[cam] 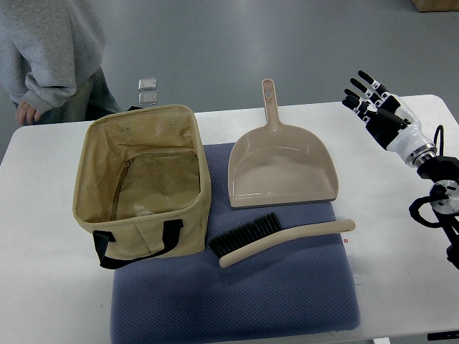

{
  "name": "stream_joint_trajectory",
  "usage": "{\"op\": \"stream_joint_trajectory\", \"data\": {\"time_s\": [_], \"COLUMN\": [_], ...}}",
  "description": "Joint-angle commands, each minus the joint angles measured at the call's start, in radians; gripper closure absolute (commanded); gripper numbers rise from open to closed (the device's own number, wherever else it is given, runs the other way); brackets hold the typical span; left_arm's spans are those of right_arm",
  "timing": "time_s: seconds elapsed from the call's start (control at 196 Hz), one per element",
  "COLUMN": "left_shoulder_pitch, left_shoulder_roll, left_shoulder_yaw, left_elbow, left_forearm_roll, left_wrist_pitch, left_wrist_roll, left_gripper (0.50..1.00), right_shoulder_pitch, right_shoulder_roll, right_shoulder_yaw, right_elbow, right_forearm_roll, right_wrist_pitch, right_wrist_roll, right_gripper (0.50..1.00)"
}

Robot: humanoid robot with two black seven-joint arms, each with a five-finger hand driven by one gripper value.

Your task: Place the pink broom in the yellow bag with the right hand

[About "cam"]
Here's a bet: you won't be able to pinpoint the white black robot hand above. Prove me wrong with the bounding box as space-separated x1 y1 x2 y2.
342 70 437 168

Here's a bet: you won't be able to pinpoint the brown cardboard box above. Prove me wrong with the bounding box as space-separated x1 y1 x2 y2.
412 0 459 12

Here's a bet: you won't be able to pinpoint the upper clear floor plate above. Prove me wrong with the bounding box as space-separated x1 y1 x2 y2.
138 77 157 91

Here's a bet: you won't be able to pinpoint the beige hand broom black bristles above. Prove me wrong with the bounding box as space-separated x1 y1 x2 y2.
209 213 356 268

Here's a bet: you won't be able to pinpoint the person's bare hand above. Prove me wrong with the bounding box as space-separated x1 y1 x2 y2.
15 100 42 126

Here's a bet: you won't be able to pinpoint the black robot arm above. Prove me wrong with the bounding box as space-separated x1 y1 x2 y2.
409 125 458 267

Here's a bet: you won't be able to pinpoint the black table control panel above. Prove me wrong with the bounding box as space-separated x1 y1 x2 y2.
427 330 459 341

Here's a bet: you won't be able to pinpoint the blue grey cushion mat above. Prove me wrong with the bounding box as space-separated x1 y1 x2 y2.
109 142 361 344

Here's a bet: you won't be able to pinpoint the beige plastic dustpan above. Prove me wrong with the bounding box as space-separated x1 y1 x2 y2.
227 79 339 208

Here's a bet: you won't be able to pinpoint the person in grey sweatshirt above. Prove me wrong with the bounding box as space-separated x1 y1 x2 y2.
1 1 120 125

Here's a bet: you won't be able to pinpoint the yellow canvas bag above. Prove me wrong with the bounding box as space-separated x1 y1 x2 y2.
72 105 212 269

